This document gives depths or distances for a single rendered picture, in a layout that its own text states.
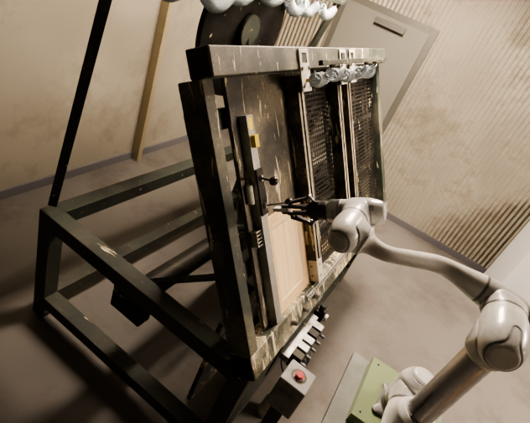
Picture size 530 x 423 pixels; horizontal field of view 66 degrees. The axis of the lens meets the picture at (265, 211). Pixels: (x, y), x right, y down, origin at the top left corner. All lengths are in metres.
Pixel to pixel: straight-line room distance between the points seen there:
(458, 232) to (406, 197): 0.74
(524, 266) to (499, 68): 2.03
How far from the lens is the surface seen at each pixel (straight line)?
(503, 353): 1.38
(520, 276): 4.86
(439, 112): 5.12
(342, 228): 1.31
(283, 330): 1.99
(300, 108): 2.01
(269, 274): 1.82
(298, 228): 2.10
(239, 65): 1.54
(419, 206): 5.41
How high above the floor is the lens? 2.26
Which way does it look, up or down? 31 degrees down
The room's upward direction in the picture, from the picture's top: 23 degrees clockwise
